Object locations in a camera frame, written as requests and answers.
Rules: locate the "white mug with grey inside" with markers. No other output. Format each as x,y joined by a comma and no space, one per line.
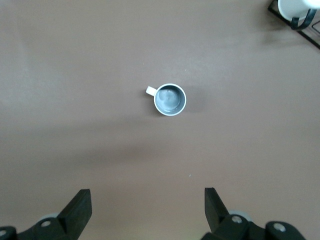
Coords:
170,100

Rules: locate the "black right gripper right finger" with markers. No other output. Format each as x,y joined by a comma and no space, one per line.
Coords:
215,215

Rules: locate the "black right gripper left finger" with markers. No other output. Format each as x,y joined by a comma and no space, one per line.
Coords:
72,217

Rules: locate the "white funnel-shaped bowl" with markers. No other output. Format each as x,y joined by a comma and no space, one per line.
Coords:
292,7

